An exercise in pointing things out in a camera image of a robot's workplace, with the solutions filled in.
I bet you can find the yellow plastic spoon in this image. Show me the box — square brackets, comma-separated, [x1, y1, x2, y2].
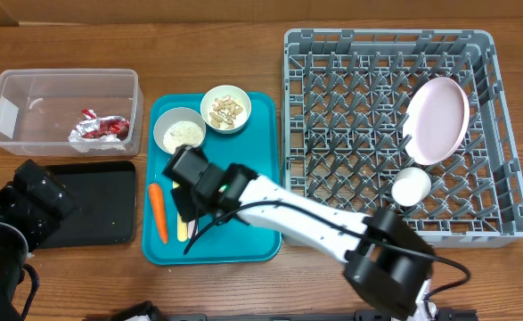
[171, 180, 189, 243]

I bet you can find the white bowl with peanuts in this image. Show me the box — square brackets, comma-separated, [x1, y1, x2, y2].
[200, 85, 252, 134]

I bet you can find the red silver foil wrapper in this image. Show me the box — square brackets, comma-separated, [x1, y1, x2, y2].
[69, 109, 130, 141]

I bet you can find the white cup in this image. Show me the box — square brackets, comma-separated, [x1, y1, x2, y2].
[391, 167, 431, 207]

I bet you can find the white round plate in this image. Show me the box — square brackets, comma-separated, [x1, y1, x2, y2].
[403, 77, 470, 166]

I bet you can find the white plastic fork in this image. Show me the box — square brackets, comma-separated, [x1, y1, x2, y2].
[187, 220, 197, 239]

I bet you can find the white napkin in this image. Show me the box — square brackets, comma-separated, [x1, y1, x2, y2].
[68, 129, 126, 153]

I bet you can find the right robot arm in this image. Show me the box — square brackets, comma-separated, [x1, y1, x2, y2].
[163, 145, 437, 320]

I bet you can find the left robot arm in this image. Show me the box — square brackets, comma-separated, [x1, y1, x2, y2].
[0, 160, 79, 320]

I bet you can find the grey dishwasher rack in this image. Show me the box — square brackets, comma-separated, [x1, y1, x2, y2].
[281, 29, 523, 248]

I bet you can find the orange carrot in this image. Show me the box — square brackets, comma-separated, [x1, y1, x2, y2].
[148, 183, 168, 244]

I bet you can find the grey bowl with rice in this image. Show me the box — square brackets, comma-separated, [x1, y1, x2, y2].
[151, 107, 206, 154]

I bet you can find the teal serving tray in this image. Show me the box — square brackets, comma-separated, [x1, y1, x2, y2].
[142, 92, 282, 266]

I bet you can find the black tray bin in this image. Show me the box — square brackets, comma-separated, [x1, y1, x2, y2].
[39, 160, 137, 249]

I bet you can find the clear plastic bin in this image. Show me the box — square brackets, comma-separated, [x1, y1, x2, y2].
[0, 69, 144, 157]

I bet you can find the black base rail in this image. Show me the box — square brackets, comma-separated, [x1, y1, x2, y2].
[82, 300, 480, 321]

